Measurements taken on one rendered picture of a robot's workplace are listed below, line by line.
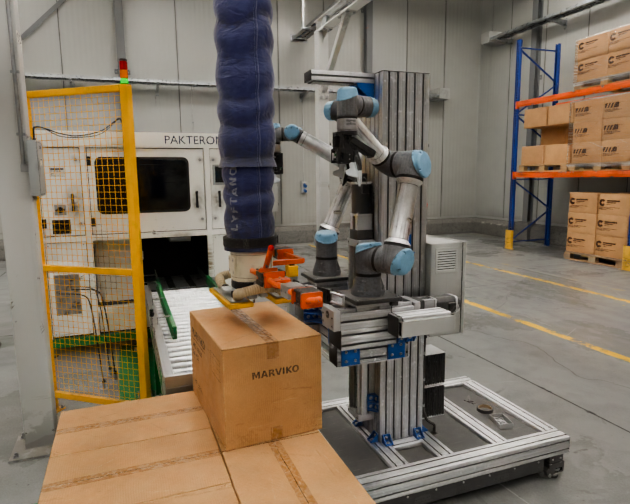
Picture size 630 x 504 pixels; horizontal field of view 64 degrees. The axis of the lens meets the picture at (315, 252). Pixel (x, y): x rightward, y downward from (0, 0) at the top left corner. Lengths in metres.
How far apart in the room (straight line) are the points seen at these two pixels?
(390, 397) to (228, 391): 0.98
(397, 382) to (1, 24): 2.73
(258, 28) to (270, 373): 1.31
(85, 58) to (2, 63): 8.35
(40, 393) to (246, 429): 1.65
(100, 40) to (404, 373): 10.03
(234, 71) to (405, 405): 1.77
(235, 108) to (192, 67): 9.60
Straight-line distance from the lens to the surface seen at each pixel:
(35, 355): 3.31
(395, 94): 2.42
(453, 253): 2.55
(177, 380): 2.60
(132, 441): 2.21
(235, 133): 2.01
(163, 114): 11.38
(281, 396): 2.02
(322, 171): 5.63
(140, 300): 3.25
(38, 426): 3.46
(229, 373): 1.91
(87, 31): 11.65
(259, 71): 2.05
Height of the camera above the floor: 1.56
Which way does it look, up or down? 9 degrees down
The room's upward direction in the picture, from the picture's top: 1 degrees counter-clockwise
